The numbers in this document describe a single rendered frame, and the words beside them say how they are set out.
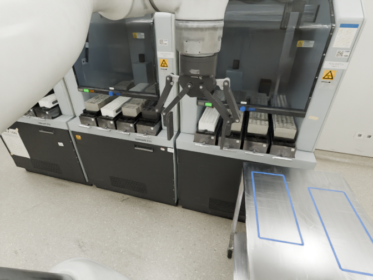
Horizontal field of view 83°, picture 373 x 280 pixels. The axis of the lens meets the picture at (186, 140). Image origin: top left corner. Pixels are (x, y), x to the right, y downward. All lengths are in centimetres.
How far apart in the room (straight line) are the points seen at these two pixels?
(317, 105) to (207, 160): 70
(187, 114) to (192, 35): 100
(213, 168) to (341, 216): 76
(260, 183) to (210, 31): 74
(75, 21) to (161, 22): 110
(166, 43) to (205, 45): 88
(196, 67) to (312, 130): 106
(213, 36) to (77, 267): 56
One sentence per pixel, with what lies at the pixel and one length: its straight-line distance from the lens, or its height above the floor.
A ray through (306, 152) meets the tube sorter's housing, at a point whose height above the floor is 73.
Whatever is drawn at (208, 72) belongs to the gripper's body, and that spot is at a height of 137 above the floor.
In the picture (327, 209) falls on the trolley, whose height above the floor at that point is 82.
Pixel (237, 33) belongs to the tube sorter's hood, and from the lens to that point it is 119.
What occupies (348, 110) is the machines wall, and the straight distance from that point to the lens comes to 267.
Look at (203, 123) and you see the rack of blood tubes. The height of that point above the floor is 86.
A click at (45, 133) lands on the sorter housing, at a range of 208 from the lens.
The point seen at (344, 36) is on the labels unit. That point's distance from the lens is 126.
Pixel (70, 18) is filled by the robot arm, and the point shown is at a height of 148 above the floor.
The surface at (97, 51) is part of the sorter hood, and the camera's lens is 151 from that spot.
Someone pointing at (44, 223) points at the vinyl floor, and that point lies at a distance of 215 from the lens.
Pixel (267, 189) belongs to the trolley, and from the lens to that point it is 99.
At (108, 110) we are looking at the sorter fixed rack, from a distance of 157.
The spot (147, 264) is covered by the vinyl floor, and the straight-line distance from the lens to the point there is 168.
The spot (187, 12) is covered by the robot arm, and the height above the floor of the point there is 147.
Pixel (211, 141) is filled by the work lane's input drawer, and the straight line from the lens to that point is 133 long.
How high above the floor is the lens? 149
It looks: 33 degrees down
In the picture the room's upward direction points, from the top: straight up
